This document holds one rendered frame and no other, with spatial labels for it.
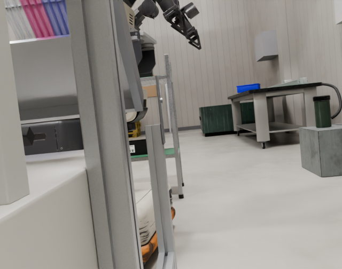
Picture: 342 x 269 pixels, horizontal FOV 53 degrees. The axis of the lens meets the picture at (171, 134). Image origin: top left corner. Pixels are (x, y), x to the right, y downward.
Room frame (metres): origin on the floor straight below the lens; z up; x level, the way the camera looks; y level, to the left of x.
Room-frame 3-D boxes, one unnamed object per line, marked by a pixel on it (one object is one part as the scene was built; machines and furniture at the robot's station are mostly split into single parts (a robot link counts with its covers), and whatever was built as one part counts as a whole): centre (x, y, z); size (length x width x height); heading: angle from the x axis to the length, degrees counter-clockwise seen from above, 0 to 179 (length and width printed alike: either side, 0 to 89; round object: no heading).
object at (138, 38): (1.71, 0.12, 0.99); 0.28 x 0.16 x 0.22; 168
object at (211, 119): (8.91, -1.62, 0.36); 1.80 x 1.64 x 0.71; 176
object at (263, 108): (6.16, -1.71, 0.50); 2.76 x 1.09 x 1.00; 176
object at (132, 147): (2.85, 0.40, 0.41); 0.57 x 0.17 x 0.11; 87
